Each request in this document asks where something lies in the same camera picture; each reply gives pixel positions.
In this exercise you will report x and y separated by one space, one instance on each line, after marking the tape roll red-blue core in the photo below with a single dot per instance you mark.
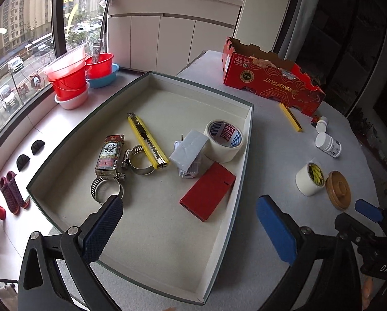
222 152

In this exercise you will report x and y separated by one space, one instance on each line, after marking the small yellow blade box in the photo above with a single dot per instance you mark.
290 116

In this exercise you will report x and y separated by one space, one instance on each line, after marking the metal mop pole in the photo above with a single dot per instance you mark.
98 51

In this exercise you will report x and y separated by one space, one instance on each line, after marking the red plastic basin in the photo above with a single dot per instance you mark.
104 66
70 87

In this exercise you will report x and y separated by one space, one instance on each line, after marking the tape roll yellow-black core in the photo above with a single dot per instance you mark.
305 181

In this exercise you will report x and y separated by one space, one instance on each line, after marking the grey metal part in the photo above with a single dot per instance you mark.
190 172

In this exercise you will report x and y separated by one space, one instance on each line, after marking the black slipper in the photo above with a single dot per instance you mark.
22 162
38 147

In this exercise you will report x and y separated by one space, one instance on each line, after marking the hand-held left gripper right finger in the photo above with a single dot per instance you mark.
276 230

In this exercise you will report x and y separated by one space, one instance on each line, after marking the large white pill bottle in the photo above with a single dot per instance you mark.
329 144

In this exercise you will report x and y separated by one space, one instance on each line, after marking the white low cabinet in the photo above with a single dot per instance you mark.
167 39

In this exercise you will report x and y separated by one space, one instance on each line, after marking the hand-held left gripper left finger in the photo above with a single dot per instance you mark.
102 230

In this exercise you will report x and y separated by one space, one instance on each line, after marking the white plastic basin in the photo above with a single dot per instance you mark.
70 103

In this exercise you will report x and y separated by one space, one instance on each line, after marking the green-edged white tray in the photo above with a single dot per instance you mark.
148 233

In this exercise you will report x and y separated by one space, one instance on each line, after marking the red printed cardboard box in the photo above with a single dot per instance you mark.
271 84

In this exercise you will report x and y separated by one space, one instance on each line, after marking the purple slipper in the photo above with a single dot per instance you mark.
18 189
8 197

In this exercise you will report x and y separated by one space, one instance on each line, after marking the small white pill bottle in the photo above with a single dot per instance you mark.
321 124

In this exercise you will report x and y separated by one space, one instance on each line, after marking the person's right hand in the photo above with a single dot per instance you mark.
367 293

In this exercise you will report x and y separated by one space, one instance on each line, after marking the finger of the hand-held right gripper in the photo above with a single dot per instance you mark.
368 210
349 225

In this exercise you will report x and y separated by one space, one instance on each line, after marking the yellow utility knife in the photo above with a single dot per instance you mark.
145 139

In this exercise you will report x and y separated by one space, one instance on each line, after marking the pale rectangular block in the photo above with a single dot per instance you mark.
188 145

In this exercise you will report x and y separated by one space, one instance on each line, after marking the blue plastic basin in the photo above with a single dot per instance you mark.
106 81

